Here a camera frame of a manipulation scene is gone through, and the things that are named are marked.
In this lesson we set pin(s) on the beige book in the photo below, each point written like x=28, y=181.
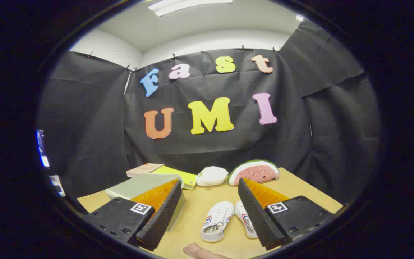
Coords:
x=144, y=169

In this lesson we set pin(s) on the ceiling light panel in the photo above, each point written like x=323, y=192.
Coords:
x=185, y=5

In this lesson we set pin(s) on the computer monitor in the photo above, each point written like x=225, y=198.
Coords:
x=42, y=147

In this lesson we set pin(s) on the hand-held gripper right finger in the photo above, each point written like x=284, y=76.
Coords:
x=255, y=216

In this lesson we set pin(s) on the white striped canvas shoe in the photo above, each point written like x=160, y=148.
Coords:
x=242, y=216
x=218, y=216

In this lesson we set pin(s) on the white keyboard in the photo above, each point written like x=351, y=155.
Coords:
x=56, y=185

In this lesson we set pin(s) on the white plush toy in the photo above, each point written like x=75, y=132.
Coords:
x=211, y=176

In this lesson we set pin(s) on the cream fabric storage box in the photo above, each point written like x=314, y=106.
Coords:
x=138, y=185

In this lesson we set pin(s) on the watermelon slice plush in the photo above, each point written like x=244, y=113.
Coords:
x=253, y=172

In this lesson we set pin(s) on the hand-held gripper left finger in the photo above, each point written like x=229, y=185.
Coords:
x=164, y=216

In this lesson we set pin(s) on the yellow book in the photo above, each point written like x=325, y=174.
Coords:
x=182, y=177

